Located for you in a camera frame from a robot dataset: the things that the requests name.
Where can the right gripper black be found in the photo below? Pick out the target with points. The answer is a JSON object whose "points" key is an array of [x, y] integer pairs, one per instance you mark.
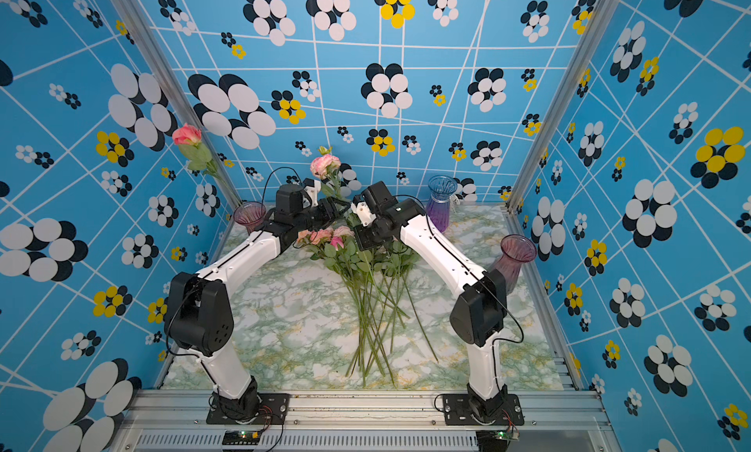
{"points": [[362, 239]]}

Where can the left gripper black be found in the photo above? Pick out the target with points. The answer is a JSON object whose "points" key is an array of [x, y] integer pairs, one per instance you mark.
{"points": [[333, 211]]}

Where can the pink grey ribbed glass vase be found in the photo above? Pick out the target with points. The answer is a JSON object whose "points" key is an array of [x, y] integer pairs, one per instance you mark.
{"points": [[250, 215]]}

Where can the single pink rose stem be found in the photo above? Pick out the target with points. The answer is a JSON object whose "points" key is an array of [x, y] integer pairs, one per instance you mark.
{"points": [[189, 141]]}

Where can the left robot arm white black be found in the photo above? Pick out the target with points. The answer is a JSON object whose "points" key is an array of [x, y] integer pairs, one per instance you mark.
{"points": [[199, 316]]}

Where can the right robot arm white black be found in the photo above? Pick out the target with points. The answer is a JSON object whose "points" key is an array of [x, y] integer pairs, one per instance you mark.
{"points": [[479, 312]]}

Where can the bunch of pink flowers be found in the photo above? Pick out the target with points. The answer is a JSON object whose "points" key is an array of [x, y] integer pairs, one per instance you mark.
{"points": [[393, 344]]}

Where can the purple blue ribbed glass vase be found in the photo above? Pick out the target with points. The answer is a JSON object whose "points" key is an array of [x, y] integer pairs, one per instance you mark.
{"points": [[442, 189]]}

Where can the left green circuit board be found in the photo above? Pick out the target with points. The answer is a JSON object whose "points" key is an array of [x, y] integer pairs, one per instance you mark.
{"points": [[241, 438]]}

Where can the green circuit board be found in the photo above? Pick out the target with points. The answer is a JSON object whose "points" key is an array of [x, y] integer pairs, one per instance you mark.
{"points": [[241, 438], [500, 441]]}

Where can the right green circuit board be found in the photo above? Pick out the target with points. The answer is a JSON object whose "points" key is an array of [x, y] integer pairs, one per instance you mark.
{"points": [[500, 441]]}

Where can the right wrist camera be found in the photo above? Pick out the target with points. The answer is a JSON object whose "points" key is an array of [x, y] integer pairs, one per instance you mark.
{"points": [[363, 212]]}

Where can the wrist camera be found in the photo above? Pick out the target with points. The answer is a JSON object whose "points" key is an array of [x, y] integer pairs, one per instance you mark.
{"points": [[363, 212], [312, 188]]}

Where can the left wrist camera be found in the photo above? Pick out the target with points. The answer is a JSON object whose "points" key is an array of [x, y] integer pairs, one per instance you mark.
{"points": [[312, 188]]}

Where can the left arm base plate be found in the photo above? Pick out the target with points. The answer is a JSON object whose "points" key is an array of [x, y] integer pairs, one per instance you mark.
{"points": [[255, 408]]}

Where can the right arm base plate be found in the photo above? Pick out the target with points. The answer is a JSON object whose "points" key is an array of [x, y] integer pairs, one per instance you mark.
{"points": [[462, 409]]}

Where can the left aluminium corner post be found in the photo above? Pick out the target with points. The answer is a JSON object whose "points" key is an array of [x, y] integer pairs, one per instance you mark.
{"points": [[151, 105]]}

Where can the aluminium corner post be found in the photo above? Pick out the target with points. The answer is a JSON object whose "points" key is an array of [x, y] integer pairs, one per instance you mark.
{"points": [[151, 105], [584, 52]]}

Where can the aluminium front frame rail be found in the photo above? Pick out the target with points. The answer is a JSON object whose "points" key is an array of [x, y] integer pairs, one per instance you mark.
{"points": [[365, 421]]}

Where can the right aluminium corner post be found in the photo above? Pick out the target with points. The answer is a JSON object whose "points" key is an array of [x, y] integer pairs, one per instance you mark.
{"points": [[584, 52]]}

